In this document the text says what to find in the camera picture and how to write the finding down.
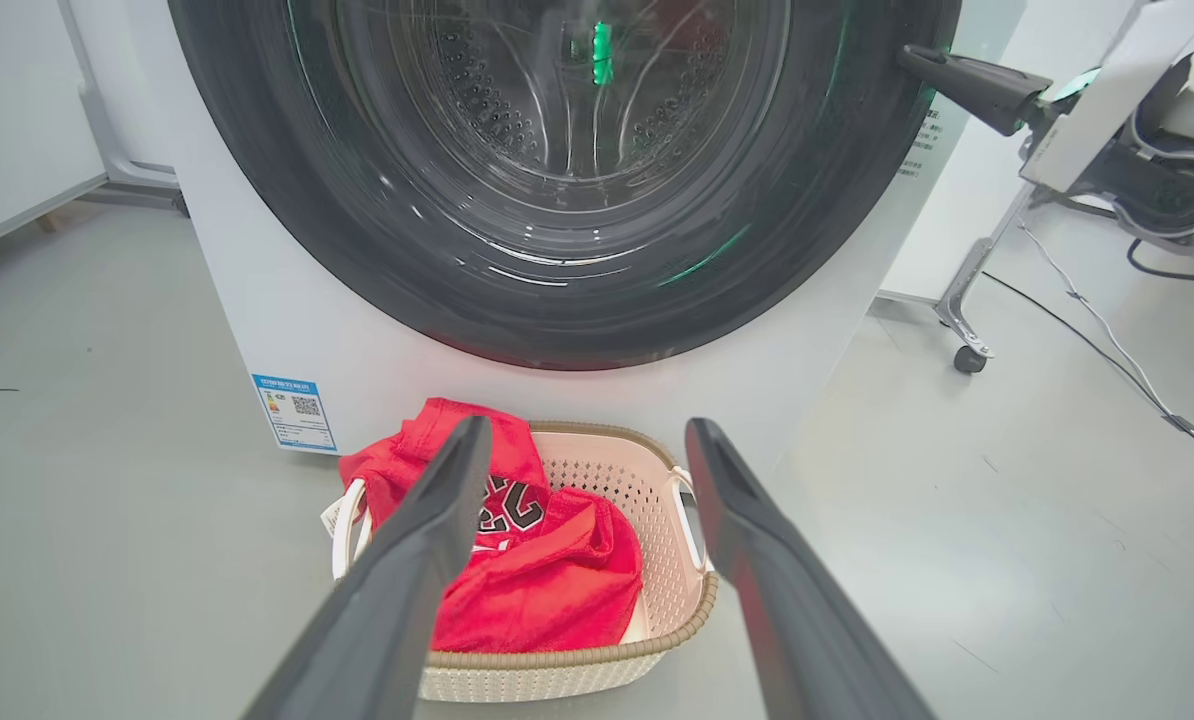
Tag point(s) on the round glass washing machine door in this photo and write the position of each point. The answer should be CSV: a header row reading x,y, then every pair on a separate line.
x,y
517,290

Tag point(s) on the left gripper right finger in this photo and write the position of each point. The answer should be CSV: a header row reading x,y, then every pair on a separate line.
x,y
797,620

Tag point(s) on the blue energy label sticker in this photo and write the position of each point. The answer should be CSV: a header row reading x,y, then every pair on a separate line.
x,y
295,412

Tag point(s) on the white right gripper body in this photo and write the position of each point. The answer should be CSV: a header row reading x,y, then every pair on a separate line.
x,y
1117,100

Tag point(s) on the white partition panel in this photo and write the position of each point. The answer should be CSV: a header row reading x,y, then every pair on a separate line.
x,y
957,230

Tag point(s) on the grey metal frame leg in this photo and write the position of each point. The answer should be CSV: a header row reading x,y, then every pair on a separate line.
x,y
107,150

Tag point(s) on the cream perforated laundry basket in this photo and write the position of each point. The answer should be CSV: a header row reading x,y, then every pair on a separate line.
x,y
647,500

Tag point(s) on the printed text notice label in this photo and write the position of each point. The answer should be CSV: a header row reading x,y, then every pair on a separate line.
x,y
922,145

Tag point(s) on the red basketball jersey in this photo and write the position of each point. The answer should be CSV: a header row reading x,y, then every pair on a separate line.
x,y
547,590

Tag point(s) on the metal bracket leg with caster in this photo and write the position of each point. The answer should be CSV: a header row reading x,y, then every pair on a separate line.
x,y
962,310

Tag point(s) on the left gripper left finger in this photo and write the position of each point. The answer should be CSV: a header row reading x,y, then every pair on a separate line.
x,y
387,600

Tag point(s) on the white front-load washing machine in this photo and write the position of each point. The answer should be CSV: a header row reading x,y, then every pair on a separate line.
x,y
357,340

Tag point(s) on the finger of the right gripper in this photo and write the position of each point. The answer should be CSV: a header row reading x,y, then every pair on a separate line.
x,y
977,90

